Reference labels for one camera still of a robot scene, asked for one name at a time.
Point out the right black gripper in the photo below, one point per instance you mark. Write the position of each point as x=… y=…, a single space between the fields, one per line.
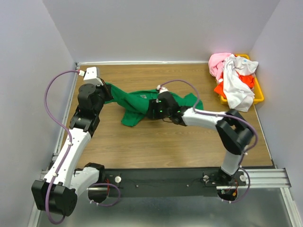
x=153 y=104

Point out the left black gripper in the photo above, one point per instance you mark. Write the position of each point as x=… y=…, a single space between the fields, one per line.
x=106 y=88

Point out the green t-shirt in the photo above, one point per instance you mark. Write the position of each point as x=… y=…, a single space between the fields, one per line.
x=136 y=103

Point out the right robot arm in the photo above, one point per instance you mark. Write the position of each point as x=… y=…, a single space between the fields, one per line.
x=234 y=132

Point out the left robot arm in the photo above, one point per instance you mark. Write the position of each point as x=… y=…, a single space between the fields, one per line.
x=60 y=188

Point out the pink t-shirt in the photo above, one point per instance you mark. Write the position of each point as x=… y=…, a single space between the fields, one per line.
x=215 y=63

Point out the white t-shirt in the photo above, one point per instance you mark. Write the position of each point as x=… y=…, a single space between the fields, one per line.
x=238 y=94

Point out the orange t-shirt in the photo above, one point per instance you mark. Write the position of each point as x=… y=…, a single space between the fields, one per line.
x=249 y=80

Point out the yellow plastic bin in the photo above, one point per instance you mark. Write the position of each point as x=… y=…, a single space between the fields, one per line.
x=257 y=89

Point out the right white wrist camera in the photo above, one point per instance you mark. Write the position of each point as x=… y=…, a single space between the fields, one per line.
x=161 y=89

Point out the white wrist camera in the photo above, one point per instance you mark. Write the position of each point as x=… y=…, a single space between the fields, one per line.
x=161 y=89
x=91 y=76

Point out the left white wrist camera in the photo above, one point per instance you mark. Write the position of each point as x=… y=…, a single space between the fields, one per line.
x=91 y=76

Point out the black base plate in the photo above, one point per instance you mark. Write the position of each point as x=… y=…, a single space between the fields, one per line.
x=167 y=182

